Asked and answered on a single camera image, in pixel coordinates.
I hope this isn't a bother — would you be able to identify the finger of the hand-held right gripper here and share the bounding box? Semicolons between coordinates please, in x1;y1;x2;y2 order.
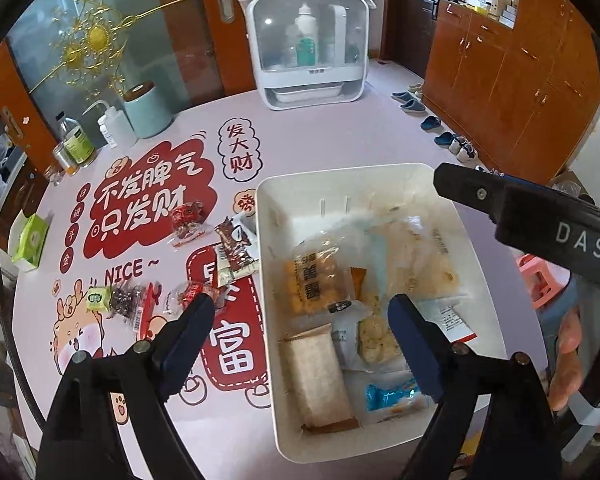
434;162;507;222

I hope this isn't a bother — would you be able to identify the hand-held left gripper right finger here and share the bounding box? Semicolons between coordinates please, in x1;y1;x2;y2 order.
387;294;563;480

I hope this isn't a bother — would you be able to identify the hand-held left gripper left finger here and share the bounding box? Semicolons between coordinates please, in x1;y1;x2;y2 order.
35;292;217;480

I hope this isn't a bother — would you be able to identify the grey and red snack packet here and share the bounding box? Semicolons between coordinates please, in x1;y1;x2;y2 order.
420;297;479;344

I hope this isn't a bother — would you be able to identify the noodle cake packet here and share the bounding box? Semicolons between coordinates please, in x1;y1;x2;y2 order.
355;305;416;374

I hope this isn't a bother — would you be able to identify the small blue snack packet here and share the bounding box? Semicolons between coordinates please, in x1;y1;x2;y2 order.
362;379;429;414

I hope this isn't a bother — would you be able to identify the orange and white snack packet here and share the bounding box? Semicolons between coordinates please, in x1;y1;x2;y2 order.
330;266;374;369

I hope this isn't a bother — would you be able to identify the large rice cracker packet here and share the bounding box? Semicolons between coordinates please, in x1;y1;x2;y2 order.
365;212;474;306

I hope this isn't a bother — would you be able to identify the clear cracker packet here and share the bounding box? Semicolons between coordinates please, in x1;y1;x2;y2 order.
279;324;361;434

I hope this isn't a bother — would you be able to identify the clear bread packet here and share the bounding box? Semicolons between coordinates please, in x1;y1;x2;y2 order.
280;232;367;319

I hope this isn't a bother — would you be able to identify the white plastic tray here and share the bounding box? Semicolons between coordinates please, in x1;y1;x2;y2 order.
255;162;512;465

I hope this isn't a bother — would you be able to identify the person's right hand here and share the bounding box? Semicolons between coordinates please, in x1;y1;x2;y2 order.
549;305;587;412

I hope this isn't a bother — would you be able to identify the pink stool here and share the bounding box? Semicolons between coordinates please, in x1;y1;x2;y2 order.
514;254;574;312

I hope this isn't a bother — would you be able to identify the red stick packet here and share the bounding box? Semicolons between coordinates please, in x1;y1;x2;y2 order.
134;282;164;342

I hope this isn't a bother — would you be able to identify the red candy packet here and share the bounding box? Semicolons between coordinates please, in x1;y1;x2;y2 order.
166;280;206;317
171;201;206;247

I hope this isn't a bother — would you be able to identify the dark snack packet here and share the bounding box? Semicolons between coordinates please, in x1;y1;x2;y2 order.
86;282;151;322

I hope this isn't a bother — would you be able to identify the beige sachet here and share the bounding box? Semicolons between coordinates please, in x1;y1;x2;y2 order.
216;255;260;289

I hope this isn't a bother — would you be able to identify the brown coffee sachet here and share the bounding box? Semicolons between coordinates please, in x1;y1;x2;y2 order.
215;214;255;267

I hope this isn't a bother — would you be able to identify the wooden cabinet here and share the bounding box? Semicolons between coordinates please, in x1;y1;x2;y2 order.
422;0;600;187

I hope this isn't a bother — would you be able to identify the dark entrance door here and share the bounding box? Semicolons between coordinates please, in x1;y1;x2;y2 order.
402;0;469;82

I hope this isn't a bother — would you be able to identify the green tissue box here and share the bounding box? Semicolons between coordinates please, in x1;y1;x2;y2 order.
11;212;51;272

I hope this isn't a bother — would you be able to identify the white countertop sterilizer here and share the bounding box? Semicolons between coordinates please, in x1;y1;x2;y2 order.
237;0;377;112

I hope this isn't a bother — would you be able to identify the clear squeeze bottle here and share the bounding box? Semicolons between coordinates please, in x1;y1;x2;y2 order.
82;100;134;149

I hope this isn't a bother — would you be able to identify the glass bottle with green label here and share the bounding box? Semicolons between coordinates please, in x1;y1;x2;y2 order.
56;116;97;165

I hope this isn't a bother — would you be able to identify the teal canister with brown lid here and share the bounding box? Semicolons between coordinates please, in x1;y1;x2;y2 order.
122;81;174;140

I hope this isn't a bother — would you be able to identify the glass sliding door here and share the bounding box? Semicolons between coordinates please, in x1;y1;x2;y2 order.
0;0;242;142

